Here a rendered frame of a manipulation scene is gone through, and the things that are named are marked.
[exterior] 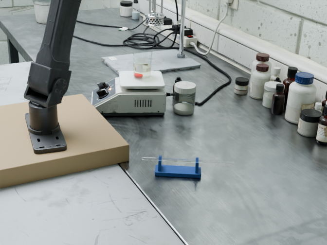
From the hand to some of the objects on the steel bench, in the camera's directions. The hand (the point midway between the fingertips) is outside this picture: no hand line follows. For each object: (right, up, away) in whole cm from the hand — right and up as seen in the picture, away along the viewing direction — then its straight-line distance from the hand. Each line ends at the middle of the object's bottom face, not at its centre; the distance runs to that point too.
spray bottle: (-20, +5, +91) cm, 93 cm away
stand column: (0, -20, +37) cm, 42 cm away
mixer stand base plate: (-11, -22, +32) cm, 41 cm away
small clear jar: (+25, -38, +1) cm, 46 cm away
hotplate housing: (-15, -39, -3) cm, 42 cm away
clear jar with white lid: (-1, -40, -5) cm, 40 cm away
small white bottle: (+27, -35, +9) cm, 45 cm away
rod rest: (-3, -54, -35) cm, 65 cm away
